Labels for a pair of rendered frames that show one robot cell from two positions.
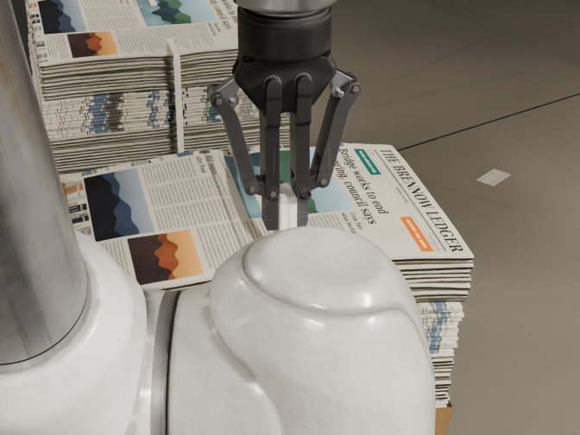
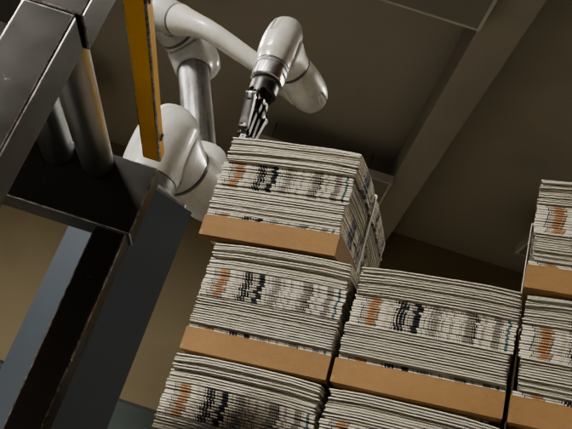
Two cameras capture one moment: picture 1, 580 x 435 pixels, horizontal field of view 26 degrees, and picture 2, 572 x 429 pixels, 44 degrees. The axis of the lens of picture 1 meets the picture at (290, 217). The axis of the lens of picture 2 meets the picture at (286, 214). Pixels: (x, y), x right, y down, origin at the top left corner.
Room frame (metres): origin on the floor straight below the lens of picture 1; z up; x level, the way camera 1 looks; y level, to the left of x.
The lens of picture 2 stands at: (1.96, -1.15, 0.32)
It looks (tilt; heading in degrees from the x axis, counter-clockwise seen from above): 25 degrees up; 125
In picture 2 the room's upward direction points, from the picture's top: 18 degrees clockwise
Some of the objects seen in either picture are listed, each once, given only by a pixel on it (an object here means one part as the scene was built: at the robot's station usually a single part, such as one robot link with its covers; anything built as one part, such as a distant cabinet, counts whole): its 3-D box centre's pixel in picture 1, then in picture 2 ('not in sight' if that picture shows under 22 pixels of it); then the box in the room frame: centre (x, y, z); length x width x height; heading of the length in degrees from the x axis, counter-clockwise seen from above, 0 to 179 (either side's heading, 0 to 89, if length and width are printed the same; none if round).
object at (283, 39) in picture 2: not in sight; (283, 47); (0.96, 0.02, 1.50); 0.13 x 0.11 x 0.16; 88
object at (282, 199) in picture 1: (280, 226); not in sight; (0.95, 0.01, 1.16); 0.03 x 0.01 x 0.07; 13
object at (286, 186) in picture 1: (288, 225); not in sight; (0.96, 0.00, 1.16); 0.03 x 0.01 x 0.07; 13
